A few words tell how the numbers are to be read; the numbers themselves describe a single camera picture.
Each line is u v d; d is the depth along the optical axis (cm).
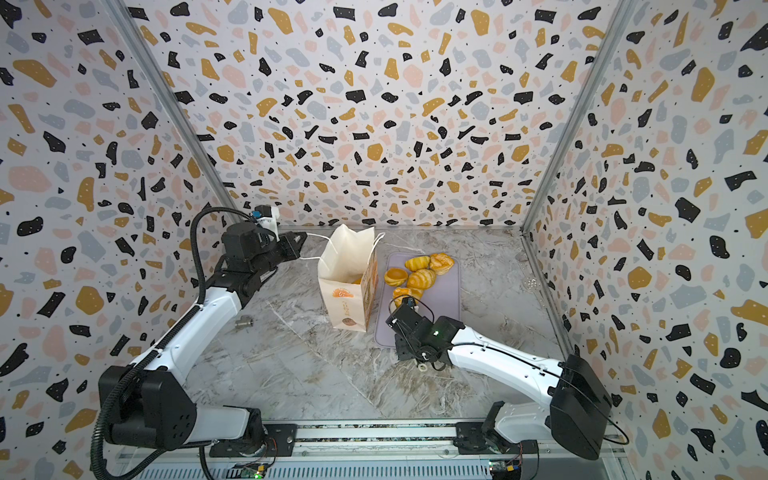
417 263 103
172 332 46
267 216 70
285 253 72
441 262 106
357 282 73
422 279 97
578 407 41
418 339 59
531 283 106
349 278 104
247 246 61
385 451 73
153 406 40
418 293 99
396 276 102
